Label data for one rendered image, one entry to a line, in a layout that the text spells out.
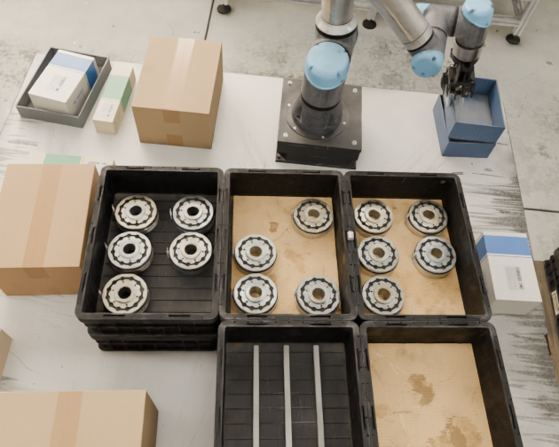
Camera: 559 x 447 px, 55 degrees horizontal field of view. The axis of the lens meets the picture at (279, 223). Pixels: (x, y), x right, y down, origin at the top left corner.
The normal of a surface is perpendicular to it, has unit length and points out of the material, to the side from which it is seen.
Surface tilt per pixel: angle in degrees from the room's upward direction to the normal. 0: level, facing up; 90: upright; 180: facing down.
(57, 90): 0
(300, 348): 0
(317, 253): 0
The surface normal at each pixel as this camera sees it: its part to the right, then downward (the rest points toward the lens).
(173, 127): -0.07, 0.85
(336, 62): 0.05, -0.36
